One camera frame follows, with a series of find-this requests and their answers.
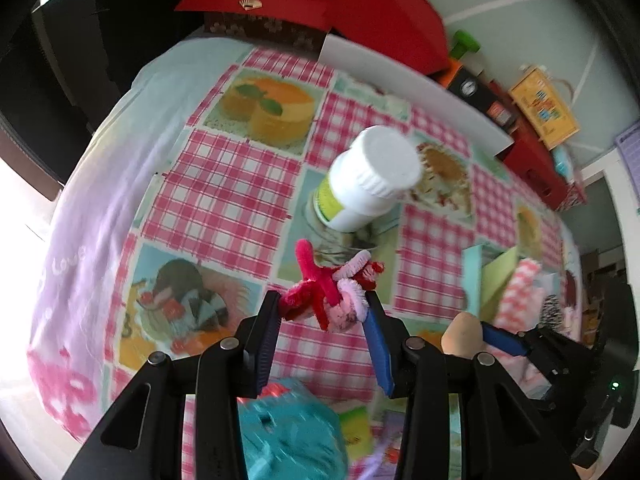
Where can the teal rimmed white box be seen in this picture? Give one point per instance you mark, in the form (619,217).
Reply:
(472,270)

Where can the yellow framed gift box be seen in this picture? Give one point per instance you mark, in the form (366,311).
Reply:
(542,105)

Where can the lavender printed sheet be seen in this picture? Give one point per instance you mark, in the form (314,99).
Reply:
(90,210)

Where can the teal toy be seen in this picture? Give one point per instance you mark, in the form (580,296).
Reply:
(290,435)

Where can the white board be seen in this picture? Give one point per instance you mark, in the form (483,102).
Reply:
(400,75)

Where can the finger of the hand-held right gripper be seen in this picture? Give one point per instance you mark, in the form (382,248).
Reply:
(502,339)

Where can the teal packet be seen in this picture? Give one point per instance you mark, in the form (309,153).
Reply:
(562,162)

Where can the purple wall poster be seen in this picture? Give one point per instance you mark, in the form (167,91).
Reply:
(631,155)

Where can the leopard print scrunchie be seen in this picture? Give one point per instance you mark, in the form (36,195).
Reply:
(550,312)

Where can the red pink pipe cleaner bundle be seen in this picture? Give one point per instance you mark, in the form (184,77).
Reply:
(320,280)

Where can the pink white zigzag cloth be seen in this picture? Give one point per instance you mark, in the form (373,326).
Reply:
(520,290)

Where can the pink checkered cake tablecloth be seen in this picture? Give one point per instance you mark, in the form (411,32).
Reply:
(225,185)

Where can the red gift box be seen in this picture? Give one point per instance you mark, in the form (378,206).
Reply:
(390,20)

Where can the red cardboard box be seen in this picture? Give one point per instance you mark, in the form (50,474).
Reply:
(535,160)

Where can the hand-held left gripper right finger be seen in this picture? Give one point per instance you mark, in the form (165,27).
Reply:
(377,355)

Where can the brown floral box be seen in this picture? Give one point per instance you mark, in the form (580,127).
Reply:
(260,30)

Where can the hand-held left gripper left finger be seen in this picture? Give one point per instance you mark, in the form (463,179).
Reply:
(265,345)

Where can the beige round powder puff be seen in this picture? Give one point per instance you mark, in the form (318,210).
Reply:
(462,335)

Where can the green plastic knob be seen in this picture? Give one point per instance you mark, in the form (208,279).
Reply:
(465,42)

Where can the white pill bottle green label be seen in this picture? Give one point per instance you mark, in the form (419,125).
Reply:
(375,160)

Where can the black box orange label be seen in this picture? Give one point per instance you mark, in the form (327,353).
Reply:
(470,87)

